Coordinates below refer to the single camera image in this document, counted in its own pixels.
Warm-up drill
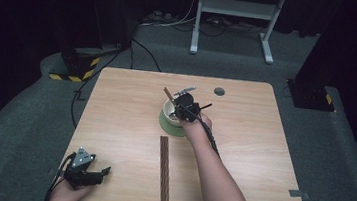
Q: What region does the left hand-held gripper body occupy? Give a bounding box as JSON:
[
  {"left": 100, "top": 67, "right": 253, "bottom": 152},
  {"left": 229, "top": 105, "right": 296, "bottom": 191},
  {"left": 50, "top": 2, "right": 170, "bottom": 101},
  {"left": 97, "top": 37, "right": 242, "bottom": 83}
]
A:
[{"left": 62, "top": 145, "right": 106, "bottom": 193}]

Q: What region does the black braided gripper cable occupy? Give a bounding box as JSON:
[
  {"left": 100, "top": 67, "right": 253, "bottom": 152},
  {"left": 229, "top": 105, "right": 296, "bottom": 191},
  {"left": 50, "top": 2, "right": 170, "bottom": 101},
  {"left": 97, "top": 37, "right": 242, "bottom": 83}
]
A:
[{"left": 194, "top": 115, "right": 226, "bottom": 160}]

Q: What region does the white metal stand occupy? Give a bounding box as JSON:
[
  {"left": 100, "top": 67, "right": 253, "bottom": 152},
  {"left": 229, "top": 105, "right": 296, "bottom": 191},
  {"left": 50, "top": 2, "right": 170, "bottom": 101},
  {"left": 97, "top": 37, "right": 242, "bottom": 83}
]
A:
[{"left": 188, "top": 0, "right": 289, "bottom": 66}]

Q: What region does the brown wooden chopstick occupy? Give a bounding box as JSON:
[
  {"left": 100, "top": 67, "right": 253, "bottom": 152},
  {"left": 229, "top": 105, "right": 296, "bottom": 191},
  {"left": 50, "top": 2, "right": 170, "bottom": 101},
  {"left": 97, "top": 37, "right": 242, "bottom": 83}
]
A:
[
  {"left": 156, "top": 135, "right": 178, "bottom": 201},
  {"left": 161, "top": 86, "right": 179, "bottom": 107},
  {"left": 153, "top": 135, "right": 175, "bottom": 201}
]

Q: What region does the black floor cable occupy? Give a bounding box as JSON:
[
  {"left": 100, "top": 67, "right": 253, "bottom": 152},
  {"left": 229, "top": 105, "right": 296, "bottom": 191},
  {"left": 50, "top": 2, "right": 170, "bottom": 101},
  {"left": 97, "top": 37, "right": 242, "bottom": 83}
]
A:
[{"left": 68, "top": 32, "right": 166, "bottom": 136}]

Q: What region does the black yellow striped stand base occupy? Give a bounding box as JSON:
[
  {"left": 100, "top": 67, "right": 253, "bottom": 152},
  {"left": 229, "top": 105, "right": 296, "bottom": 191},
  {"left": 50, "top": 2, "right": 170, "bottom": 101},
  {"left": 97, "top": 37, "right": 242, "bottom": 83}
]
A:
[{"left": 48, "top": 44, "right": 102, "bottom": 86}]

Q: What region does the white bowl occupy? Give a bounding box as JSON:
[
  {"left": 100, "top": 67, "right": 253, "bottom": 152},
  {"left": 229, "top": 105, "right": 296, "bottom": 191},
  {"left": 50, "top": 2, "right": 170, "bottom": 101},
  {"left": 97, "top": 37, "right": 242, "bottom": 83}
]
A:
[{"left": 160, "top": 97, "right": 189, "bottom": 128}]

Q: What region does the grey round table grommet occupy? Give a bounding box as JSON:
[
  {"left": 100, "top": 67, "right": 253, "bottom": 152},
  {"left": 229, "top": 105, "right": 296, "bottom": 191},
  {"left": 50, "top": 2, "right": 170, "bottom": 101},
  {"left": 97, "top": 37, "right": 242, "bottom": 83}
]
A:
[{"left": 212, "top": 86, "right": 227, "bottom": 97}]

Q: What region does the person's right hand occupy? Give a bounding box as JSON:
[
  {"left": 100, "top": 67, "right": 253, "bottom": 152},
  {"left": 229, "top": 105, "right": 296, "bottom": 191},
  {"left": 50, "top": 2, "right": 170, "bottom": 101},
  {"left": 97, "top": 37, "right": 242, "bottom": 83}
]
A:
[{"left": 178, "top": 111, "right": 215, "bottom": 142}]

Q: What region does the grey tape strip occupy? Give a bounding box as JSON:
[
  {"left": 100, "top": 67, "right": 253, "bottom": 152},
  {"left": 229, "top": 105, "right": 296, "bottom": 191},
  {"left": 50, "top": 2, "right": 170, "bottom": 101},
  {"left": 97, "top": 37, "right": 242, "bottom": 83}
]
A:
[{"left": 288, "top": 189, "right": 311, "bottom": 201}]

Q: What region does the white floor cable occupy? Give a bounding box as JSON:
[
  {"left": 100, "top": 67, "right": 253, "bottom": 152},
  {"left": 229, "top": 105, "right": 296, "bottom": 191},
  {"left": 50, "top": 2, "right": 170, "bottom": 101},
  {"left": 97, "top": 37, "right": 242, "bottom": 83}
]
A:
[{"left": 138, "top": 0, "right": 200, "bottom": 33}]

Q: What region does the person's left hand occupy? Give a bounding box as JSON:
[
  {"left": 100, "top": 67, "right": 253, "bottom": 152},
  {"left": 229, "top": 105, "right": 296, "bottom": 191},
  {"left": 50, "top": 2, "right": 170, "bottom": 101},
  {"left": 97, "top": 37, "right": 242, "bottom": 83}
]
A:
[{"left": 46, "top": 177, "right": 95, "bottom": 201}]

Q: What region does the power strip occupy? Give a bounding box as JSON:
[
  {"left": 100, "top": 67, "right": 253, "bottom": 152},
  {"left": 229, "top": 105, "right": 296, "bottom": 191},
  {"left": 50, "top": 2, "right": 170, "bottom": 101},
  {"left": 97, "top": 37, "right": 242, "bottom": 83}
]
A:
[{"left": 141, "top": 8, "right": 174, "bottom": 26}]

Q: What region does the green bowl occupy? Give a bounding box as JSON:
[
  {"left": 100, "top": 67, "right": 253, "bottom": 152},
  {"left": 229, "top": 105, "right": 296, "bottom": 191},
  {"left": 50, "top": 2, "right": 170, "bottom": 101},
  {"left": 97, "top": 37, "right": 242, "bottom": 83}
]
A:
[{"left": 157, "top": 110, "right": 189, "bottom": 138}]

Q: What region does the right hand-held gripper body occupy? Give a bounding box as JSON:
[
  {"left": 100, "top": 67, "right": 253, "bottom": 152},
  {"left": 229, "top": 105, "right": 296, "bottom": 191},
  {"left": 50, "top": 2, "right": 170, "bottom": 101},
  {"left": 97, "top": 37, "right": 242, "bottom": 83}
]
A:
[{"left": 170, "top": 84, "right": 215, "bottom": 125}]

